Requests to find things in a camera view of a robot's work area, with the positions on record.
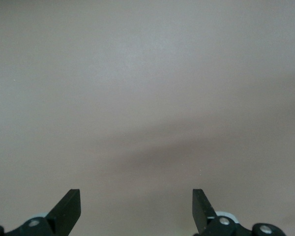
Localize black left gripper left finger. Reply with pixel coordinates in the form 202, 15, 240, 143
0, 188, 82, 236

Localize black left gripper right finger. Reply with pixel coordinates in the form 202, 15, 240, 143
192, 188, 286, 236

